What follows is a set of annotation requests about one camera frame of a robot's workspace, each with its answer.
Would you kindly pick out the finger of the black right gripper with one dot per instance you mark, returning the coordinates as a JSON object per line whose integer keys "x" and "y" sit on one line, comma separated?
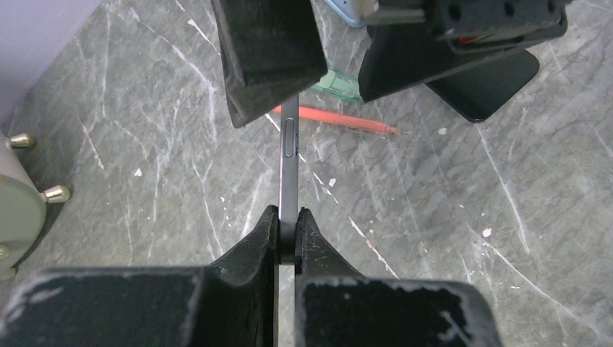
{"x": 402, "y": 56}
{"x": 270, "y": 51}

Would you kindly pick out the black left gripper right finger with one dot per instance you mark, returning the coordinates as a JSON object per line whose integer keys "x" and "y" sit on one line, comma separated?
{"x": 336, "y": 305}

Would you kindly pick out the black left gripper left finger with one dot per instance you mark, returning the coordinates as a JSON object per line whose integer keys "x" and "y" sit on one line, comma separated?
{"x": 232, "y": 301}

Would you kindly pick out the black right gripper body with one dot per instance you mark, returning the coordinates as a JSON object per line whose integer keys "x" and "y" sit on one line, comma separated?
{"x": 476, "y": 25}

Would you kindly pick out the black phone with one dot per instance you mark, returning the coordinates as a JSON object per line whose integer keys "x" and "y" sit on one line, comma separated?
{"x": 289, "y": 174}

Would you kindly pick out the light blue phone case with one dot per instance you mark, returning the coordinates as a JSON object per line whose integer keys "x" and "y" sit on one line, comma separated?
{"x": 348, "y": 11}

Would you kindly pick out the orange pen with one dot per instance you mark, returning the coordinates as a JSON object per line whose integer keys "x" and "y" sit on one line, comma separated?
{"x": 339, "y": 119}

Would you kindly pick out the round drawer cabinet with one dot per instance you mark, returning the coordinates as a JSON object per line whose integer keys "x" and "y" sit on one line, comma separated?
{"x": 23, "y": 206}

